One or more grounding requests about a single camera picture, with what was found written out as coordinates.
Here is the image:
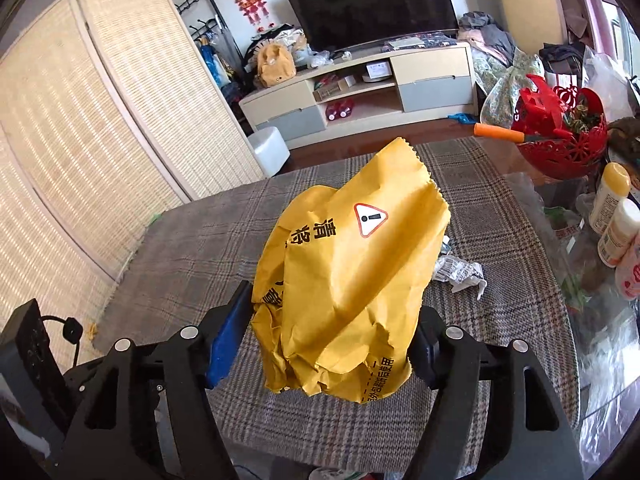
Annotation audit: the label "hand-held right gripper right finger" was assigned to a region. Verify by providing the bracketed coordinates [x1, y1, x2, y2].
[402, 305, 586, 480]

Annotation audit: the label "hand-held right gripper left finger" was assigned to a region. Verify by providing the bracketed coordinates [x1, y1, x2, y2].
[52, 280, 256, 480]

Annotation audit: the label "white paper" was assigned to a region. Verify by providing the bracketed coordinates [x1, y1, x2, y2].
[432, 254, 487, 301]

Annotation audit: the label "yellow paper bag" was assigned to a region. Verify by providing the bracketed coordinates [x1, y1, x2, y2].
[251, 137, 451, 405]

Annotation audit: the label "plaid tablecloth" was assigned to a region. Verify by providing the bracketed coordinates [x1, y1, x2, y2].
[92, 137, 581, 473]

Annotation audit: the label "white stool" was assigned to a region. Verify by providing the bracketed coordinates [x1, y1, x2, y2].
[248, 126, 291, 178]

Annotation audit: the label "pink label white bottle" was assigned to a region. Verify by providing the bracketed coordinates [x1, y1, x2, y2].
[615, 240, 640, 301]

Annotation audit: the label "small white bottle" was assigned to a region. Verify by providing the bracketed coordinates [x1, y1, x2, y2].
[597, 199, 640, 268]

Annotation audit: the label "yellow capped white bottle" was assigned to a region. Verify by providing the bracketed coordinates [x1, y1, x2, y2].
[589, 162, 632, 235]

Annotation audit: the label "red openwork basket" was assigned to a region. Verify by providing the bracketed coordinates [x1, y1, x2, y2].
[511, 74, 610, 181]

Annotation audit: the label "woven folding screen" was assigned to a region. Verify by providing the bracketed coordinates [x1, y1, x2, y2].
[0, 0, 266, 376]

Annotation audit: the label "red drink bottles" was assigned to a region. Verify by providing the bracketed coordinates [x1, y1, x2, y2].
[325, 99, 356, 121]

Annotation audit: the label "small cardboard box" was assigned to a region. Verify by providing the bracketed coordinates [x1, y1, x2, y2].
[312, 76, 357, 102]

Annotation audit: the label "yellow plush bag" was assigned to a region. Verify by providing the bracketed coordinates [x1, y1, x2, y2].
[256, 42, 297, 90]

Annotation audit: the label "floral cloth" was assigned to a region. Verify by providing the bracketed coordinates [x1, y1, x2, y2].
[480, 50, 546, 128]

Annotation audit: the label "beige grey television cabinet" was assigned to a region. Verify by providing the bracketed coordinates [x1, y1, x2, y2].
[238, 41, 478, 148]

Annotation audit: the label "white device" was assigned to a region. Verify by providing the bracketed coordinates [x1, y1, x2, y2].
[362, 59, 393, 82]

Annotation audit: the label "pile of clothes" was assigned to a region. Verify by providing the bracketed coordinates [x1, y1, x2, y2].
[457, 10, 518, 61]

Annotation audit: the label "black coat rack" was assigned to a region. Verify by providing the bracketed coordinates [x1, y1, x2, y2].
[162, 0, 246, 96]

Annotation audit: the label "white plastic bag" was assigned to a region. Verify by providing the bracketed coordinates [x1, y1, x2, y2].
[582, 47, 633, 111]

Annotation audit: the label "black television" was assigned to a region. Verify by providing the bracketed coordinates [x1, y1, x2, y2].
[282, 0, 460, 53]

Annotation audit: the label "pink curtain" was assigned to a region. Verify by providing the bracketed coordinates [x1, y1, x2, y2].
[570, 0, 616, 51]

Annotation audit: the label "black plug with cable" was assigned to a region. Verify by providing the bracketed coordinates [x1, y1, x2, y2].
[39, 315, 83, 368]

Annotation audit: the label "orange handled knife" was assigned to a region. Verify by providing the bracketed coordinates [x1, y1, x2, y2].
[474, 124, 551, 143]

